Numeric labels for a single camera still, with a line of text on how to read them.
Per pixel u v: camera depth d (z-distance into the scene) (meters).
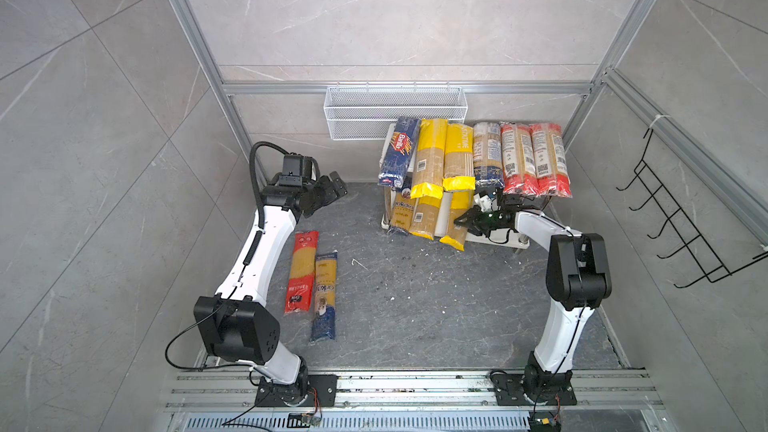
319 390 0.73
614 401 0.73
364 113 1.00
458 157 0.75
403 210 1.00
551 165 0.73
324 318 0.82
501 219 0.76
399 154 0.74
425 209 1.01
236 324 0.42
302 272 0.93
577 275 0.53
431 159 0.74
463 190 0.69
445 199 1.05
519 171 0.71
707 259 0.61
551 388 0.67
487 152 0.76
